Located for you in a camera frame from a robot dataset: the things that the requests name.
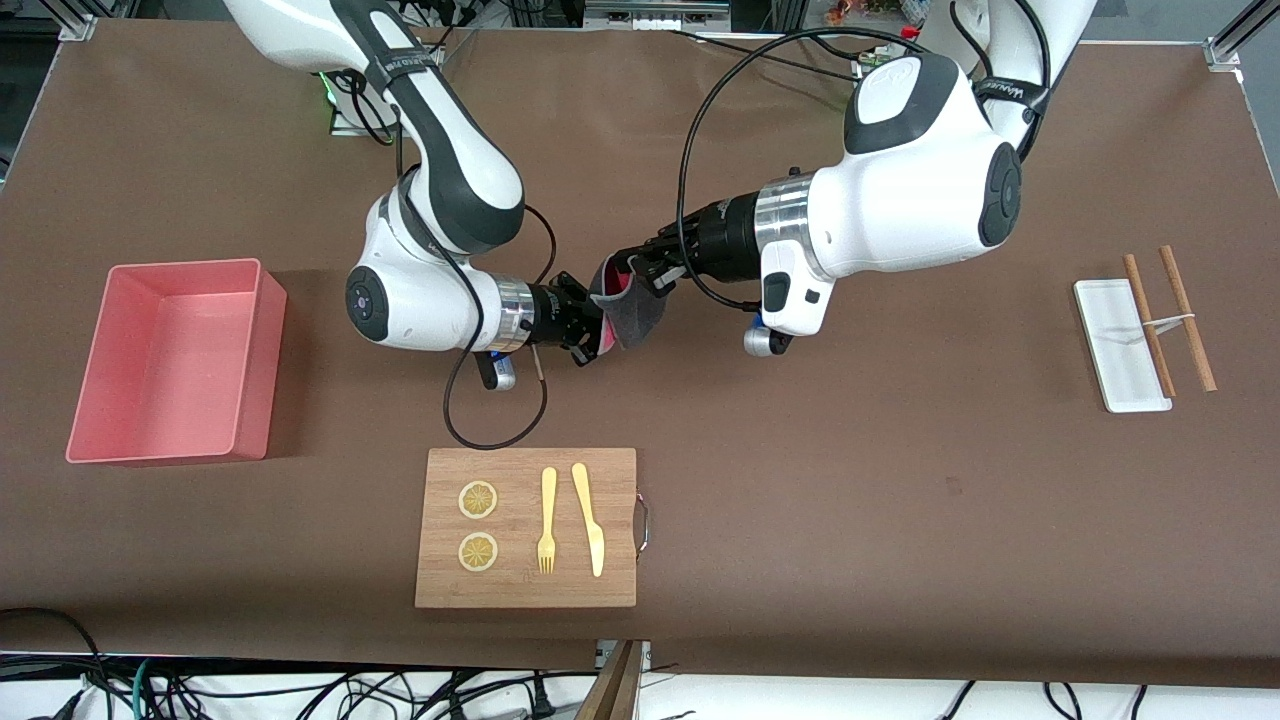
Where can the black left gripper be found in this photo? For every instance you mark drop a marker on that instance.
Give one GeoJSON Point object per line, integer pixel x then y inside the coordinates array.
{"type": "Point", "coordinates": [722, 238]}

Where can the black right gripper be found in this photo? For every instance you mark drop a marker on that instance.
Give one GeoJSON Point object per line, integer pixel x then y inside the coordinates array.
{"type": "Point", "coordinates": [551, 308]}

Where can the dark grey wiping cloth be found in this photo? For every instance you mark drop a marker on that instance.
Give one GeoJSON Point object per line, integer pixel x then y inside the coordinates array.
{"type": "Point", "coordinates": [635, 315]}

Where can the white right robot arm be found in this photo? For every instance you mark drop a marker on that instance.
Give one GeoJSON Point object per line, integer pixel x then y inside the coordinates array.
{"type": "Point", "coordinates": [450, 170]}

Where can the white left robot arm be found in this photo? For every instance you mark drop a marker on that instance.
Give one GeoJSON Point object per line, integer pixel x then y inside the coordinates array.
{"type": "Point", "coordinates": [900, 200]}

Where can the yellow plastic fork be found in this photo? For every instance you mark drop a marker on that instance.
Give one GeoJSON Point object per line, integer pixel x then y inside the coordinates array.
{"type": "Point", "coordinates": [548, 500]}

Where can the yellow lemon slice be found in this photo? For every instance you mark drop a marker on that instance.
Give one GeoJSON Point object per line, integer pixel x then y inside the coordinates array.
{"type": "Point", "coordinates": [478, 553]}
{"type": "Point", "coordinates": [478, 500]}

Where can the yellow plastic knife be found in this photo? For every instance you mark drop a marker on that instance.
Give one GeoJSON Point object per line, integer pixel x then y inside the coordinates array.
{"type": "Point", "coordinates": [590, 530]}

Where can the grey metal equipment box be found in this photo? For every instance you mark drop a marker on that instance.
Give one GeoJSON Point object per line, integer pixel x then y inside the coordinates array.
{"type": "Point", "coordinates": [655, 14]}

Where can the dark wooden beam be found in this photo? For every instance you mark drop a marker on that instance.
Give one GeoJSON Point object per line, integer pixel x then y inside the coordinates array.
{"type": "Point", "coordinates": [610, 695]}

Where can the black power plug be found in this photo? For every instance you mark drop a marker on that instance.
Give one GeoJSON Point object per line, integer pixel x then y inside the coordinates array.
{"type": "Point", "coordinates": [541, 705]}

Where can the pink plastic bin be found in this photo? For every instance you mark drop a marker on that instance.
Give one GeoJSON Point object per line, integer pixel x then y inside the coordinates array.
{"type": "Point", "coordinates": [160, 360]}

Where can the white rectangular tray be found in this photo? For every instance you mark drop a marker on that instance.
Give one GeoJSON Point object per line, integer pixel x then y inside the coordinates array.
{"type": "Point", "coordinates": [1110, 340]}

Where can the white rubber band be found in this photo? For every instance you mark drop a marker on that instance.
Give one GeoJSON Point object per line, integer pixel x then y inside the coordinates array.
{"type": "Point", "coordinates": [1165, 322]}

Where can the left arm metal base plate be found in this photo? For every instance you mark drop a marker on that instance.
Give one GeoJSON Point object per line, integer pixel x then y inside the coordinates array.
{"type": "Point", "coordinates": [866, 66]}

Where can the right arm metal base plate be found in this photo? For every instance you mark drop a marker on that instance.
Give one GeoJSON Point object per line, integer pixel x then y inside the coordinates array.
{"type": "Point", "coordinates": [350, 128]}

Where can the small metal bracket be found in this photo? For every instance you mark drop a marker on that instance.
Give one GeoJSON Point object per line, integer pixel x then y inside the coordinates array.
{"type": "Point", "coordinates": [645, 652]}

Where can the aluminium frame profile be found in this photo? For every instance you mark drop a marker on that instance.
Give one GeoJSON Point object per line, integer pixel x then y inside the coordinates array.
{"type": "Point", "coordinates": [80, 22]}
{"type": "Point", "coordinates": [1240, 35]}

